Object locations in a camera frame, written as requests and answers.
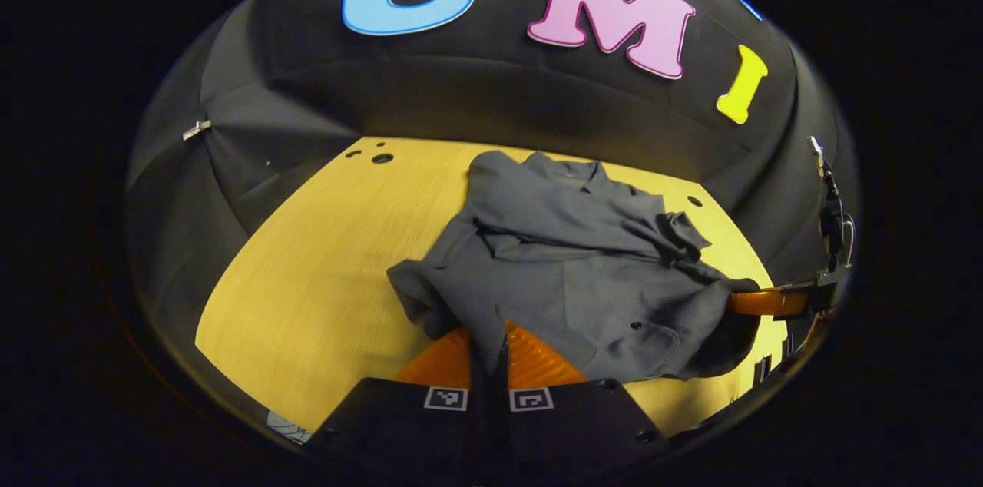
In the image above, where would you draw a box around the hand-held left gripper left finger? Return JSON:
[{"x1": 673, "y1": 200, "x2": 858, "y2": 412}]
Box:
[{"x1": 307, "y1": 326, "x2": 492, "y2": 476}]

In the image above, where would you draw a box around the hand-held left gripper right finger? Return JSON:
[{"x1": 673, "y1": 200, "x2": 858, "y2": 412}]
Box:
[{"x1": 491, "y1": 320, "x2": 669, "y2": 476}]

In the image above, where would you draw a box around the grey long-sleeved shirt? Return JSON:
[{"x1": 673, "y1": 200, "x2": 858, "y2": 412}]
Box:
[{"x1": 386, "y1": 149, "x2": 761, "y2": 382}]

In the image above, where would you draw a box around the black backdrop cloth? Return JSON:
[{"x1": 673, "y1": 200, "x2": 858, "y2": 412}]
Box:
[{"x1": 123, "y1": 0, "x2": 857, "y2": 411}]

